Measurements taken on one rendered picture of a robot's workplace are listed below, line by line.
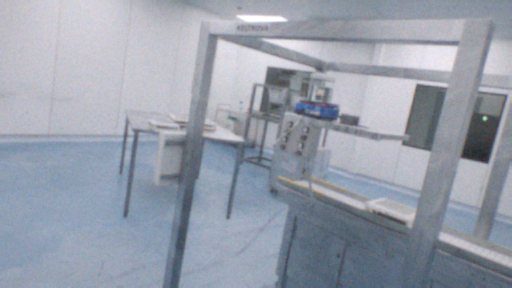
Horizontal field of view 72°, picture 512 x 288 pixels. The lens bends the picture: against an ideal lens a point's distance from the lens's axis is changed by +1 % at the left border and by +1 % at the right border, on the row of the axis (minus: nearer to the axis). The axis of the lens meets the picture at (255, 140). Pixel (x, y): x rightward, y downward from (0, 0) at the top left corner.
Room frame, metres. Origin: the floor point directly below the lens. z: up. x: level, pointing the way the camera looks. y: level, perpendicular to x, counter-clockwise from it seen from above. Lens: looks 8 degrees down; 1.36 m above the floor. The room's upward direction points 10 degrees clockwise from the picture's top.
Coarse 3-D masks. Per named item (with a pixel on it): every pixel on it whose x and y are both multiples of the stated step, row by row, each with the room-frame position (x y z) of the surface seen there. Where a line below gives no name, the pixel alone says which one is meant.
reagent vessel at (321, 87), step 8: (312, 80) 2.12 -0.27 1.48; (320, 80) 2.08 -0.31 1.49; (328, 80) 2.08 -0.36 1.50; (312, 88) 2.11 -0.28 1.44; (320, 88) 2.08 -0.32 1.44; (328, 88) 2.09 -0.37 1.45; (312, 96) 2.10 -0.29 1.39; (320, 96) 2.08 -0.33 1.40; (328, 96) 2.09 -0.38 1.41; (328, 104) 2.10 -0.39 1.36
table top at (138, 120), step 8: (128, 112) 4.12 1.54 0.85; (136, 112) 4.26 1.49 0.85; (144, 112) 4.41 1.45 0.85; (128, 120) 3.65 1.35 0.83; (136, 120) 3.58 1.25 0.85; (144, 120) 3.69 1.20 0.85; (136, 128) 3.09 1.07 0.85; (144, 128) 3.17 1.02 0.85; (184, 128) 3.63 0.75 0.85; (208, 136) 3.38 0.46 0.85; (216, 136) 3.47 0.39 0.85; (224, 136) 3.57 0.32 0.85; (232, 136) 3.68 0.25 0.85
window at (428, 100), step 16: (416, 96) 6.58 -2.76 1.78; (432, 96) 6.43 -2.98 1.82; (480, 96) 6.03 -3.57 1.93; (496, 96) 5.91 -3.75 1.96; (416, 112) 6.54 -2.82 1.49; (432, 112) 6.39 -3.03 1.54; (480, 112) 5.99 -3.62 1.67; (496, 112) 5.87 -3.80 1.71; (416, 128) 6.50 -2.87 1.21; (432, 128) 6.36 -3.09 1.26; (480, 128) 5.96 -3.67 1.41; (496, 128) 5.84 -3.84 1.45; (416, 144) 6.46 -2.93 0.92; (432, 144) 6.32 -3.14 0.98; (464, 144) 6.05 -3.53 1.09; (480, 144) 5.93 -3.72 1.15; (480, 160) 5.89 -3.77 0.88
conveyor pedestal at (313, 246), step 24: (312, 216) 1.99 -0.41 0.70; (288, 240) 2.08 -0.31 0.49; (312, 240) 1.98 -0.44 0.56; (336, 240) 1.88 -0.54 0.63; (360, 240) 1.78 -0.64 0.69; (288, 264) 2.07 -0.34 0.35; (312, 264) 1.96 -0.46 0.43; (336, 264) 1.86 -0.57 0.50; (360, 264) 1.77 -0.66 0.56; (384, 264) 1.69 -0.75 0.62
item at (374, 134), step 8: (296, 120) 2.06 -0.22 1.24; (304, 120) 2.03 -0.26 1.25; (312, 120) 1.99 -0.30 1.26; (320, 120) 1.97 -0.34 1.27; (328, 120) 2.07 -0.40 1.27; (336, 120) 2.25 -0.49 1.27; (328, 128) 1.91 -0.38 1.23; (336, 128) 1.88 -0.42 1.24; (344, 128) 1.85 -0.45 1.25; (352, 128) 1.82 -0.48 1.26; (360, 128) 1.84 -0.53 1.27; (368, 128) 1.99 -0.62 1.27; (360, 136) 1.79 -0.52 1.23; (368, 136) 1.76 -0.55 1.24; (376, 136) 1.73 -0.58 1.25; (384, 136) 1.75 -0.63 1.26; (392, 136) 1.82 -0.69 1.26; (400, 136) 1.90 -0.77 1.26; (408, 136) 1.98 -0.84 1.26
